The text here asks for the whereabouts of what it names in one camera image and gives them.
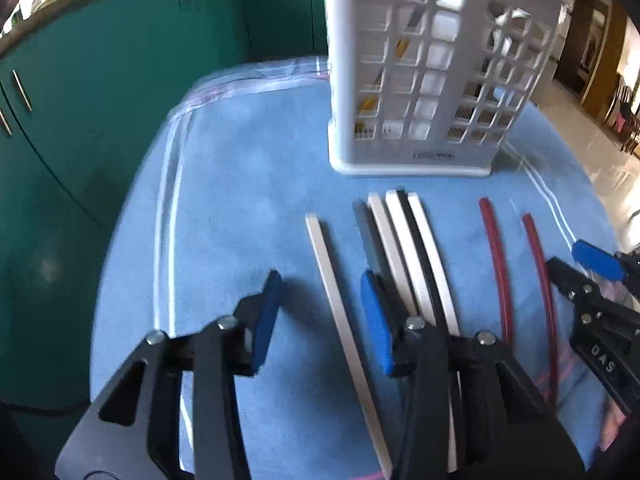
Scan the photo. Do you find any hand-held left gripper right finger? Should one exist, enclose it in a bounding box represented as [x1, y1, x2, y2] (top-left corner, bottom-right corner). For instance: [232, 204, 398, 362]
[360, 269, 587, 480]

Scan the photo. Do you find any wooden door frame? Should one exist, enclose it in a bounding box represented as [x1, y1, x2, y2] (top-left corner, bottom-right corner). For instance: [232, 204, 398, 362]
[555, 0, 640, 121]

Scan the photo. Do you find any red chopstick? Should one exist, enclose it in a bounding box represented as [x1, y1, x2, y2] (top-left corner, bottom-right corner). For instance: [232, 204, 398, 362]
[521, 214, 560, 408]
[477, 197, 516, 348]

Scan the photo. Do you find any wooden chair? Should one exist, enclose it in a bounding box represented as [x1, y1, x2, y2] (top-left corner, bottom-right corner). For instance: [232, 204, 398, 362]
[602, 75, 640, 156]

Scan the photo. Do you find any green kitchen cabinet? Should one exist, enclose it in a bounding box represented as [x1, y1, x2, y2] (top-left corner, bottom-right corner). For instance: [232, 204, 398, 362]
[0, 0, 331, 411]

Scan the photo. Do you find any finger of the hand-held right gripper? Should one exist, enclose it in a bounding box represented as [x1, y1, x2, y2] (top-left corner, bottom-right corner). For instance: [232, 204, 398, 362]
[545, 256, 640, 342]
[571, 239, 640, 306]

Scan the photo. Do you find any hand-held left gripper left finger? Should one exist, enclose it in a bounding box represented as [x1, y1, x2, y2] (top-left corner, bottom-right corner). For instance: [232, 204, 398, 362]
[54, 269, 286, 480]

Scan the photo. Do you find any white chopstick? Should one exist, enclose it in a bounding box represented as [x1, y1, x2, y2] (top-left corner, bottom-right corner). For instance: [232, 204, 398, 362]
[366, 192, 421, 321]
[385, 190, 441, 326]
[305, 212, 393, 478]
[407, 192, 463, 473]

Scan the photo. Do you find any yellow chopstick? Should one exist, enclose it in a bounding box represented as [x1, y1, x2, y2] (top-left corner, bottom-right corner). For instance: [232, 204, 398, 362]
[355, 35, 413, 141]

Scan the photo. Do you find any blue striped tablecloth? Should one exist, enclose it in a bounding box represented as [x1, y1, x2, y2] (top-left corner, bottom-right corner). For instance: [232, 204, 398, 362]
[90, 55, 640, 480]

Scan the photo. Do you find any black chopstick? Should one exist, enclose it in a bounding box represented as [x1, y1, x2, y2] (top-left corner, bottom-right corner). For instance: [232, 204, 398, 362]
[396, 189, 451, 333]
[353, 200, 388, 286]

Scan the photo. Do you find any white plastic utensil basket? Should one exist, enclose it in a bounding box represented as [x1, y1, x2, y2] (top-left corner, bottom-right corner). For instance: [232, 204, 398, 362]
[320, 0, 563, 177]

